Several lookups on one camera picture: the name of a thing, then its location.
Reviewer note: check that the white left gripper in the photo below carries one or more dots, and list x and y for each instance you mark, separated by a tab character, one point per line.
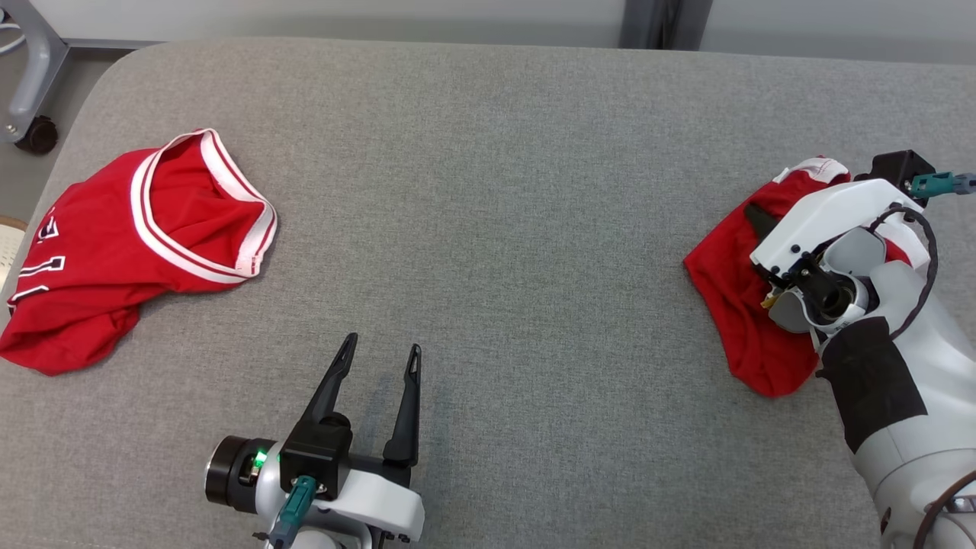
381	499

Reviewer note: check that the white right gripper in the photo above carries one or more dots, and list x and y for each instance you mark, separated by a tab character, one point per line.
823	213

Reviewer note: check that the red shorts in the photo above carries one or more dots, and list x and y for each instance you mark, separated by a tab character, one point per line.
736	305

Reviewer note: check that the red basketball jersey white trim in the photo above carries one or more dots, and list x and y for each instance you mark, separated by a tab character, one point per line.
99	252

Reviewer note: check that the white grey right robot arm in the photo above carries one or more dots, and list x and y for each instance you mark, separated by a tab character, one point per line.
915	427

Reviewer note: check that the white laundry basket tan rim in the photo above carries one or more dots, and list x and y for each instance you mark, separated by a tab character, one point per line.
9	252

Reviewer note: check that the black caster wheel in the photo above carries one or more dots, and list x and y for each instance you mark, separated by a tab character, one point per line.
38	136

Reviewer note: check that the grey tubular wheeled stand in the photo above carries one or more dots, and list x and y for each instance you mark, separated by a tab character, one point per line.
38	61

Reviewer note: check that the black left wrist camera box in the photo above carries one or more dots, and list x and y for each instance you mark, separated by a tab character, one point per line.
316	454

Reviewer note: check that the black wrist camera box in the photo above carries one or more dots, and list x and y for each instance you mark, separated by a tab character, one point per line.
896	171
316	454

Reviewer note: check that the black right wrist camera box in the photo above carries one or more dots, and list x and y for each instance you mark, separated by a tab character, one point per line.
896	171

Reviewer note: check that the grey cylindrical post foot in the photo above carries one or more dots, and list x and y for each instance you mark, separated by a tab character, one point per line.
640	23
692	23

